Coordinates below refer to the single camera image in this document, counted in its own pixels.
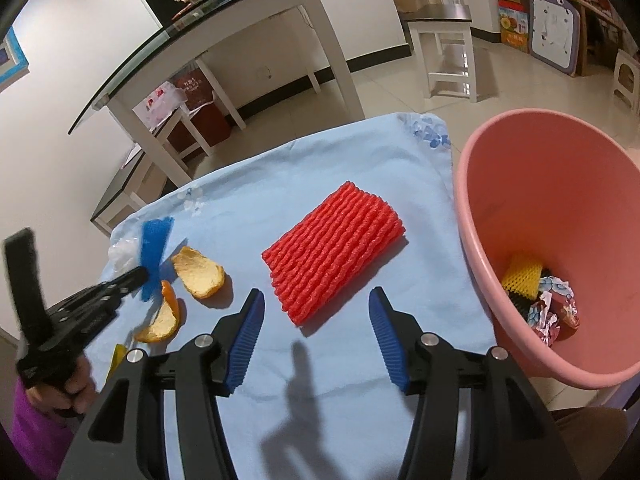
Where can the yellow foam fruit net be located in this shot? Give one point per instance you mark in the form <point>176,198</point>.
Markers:
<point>522,272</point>

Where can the white crumpled plastic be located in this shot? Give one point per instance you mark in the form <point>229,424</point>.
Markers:
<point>125,255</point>

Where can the person's leg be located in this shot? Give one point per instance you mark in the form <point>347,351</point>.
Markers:
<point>590,440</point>

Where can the black foam fruit net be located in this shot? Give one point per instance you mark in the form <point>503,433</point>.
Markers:
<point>527,307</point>

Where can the wooden desk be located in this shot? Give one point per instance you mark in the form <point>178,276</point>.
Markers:
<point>595,15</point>

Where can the white glass-top table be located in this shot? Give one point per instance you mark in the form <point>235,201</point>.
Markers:
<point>250,15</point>

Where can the colourful fruit carton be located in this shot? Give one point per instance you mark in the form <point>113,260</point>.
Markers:
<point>512,25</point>

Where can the white pink plastic bag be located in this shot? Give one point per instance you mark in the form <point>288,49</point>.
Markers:
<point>160,105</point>

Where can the dark-top white stool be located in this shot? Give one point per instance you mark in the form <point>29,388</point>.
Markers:
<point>440,12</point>

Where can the grey drawing board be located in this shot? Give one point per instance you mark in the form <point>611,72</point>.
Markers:
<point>555,30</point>

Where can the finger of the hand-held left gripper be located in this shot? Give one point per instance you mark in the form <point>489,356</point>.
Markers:
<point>130,277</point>

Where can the light blue floral cloth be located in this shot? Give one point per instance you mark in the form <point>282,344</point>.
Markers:
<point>325,160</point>

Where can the white plastic stool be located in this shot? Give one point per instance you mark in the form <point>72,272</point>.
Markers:
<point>627,75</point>

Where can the pink plastic bucket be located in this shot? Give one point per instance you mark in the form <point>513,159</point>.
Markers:
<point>550,185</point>

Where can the person's left hand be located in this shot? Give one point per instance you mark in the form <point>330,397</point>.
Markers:
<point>75,385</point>

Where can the blue foam fruit net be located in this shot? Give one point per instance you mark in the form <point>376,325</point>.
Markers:
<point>156,240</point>

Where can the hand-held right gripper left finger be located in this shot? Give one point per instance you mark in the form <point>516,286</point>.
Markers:
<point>245,340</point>

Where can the orange peel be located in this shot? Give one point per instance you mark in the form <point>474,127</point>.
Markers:
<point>200,275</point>
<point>165,320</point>

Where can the yellow foam piece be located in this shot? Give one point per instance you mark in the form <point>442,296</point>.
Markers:
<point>117,357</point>

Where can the blue-framed wall panel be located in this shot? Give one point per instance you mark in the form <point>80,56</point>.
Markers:
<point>12,60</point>

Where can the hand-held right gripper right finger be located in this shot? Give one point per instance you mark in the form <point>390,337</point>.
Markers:
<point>390,340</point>

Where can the red foam fruit net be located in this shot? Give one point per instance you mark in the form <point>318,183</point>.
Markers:
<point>330,255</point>

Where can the person's left forearm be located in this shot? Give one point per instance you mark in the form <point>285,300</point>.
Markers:
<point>35,425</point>

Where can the dark-top white bench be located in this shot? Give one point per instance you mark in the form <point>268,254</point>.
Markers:
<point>125,185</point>

